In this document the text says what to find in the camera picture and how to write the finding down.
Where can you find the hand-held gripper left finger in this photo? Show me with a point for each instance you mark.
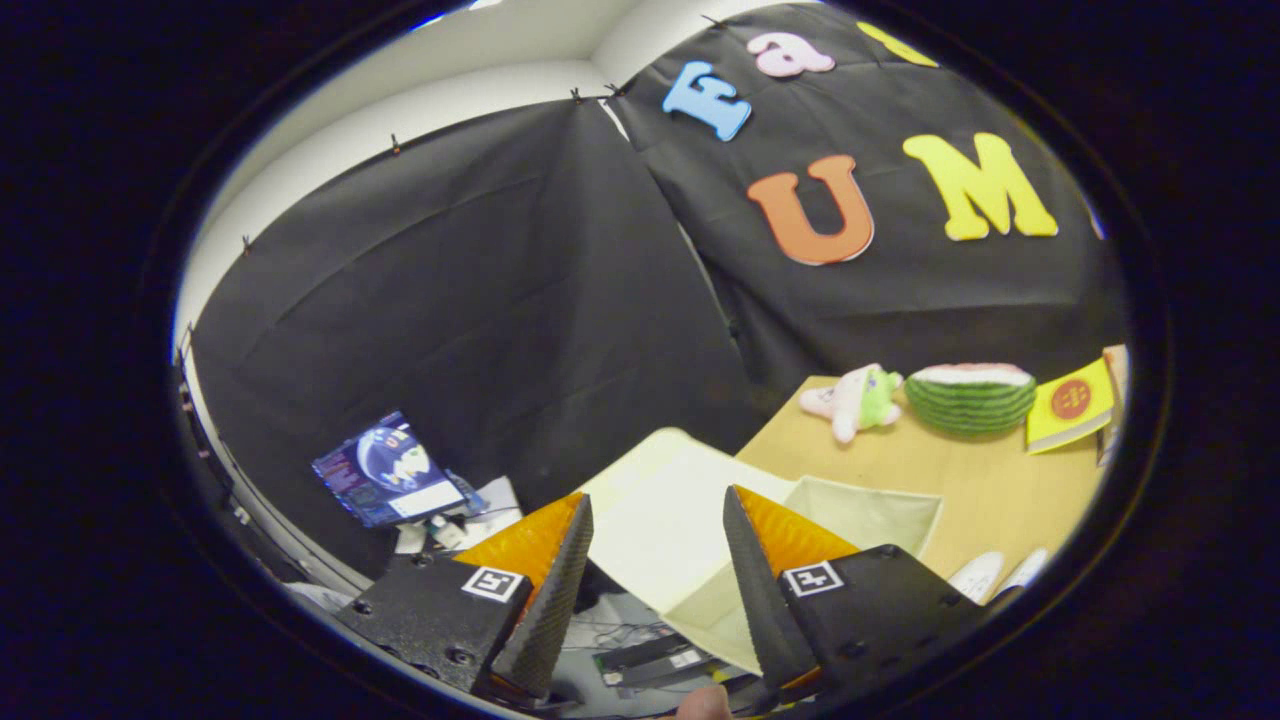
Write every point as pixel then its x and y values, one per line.
pixel 550 610

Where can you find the pink and green plush toy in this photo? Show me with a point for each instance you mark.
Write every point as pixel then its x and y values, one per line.
pixel 860 400

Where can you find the black backdrop cloth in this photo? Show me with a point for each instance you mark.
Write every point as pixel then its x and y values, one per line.
pixel 500 300

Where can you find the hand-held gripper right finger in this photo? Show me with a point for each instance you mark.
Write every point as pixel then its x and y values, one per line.
pixel 765 600

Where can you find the dark flat device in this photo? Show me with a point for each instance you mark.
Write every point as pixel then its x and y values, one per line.
pixel 645 662

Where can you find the beige book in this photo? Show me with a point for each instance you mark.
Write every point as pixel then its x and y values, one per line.
pixel 1118 375

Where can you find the watermelon slice plush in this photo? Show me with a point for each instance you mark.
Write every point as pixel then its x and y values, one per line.
pixel 970 400

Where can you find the cream fabric storage box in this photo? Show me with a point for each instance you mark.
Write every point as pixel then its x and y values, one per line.
pixel 660 520

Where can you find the blue printed box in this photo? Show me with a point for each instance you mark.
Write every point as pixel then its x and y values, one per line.
pixel 385 470

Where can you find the yellow book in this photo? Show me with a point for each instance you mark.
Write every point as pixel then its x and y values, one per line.
pixel 1070 405

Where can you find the white canvas shoe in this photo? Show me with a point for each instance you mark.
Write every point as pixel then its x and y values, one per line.
pixel 1022 570
pixel 975 577

